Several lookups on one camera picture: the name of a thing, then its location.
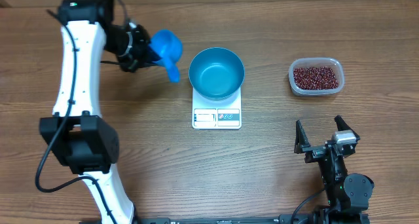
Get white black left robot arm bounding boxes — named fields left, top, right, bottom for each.
left=39, top=0, right=181, bottom=223

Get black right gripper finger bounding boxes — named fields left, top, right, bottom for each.
left=294, top=120, right=310, bottom=154
left=334, top=115, right=351, bottom=131

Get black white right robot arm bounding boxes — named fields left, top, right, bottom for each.
left=289, top=115, right=374, bottom=223

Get red beans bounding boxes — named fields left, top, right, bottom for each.
left=293, top=66, right=338, bottom=90

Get clear plastic bean container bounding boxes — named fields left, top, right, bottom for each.
left=289, top=58, right=345, bottom=96

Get teal metal bowl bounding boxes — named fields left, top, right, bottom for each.
left=189, top=47, right=246, bottom=100

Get blue plastic measuring scoop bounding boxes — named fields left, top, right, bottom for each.
left=149, top=29, right=183, bottom=83

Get white digital kitchen scale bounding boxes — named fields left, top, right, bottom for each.
left=191, top=88, right=242, bottom=130

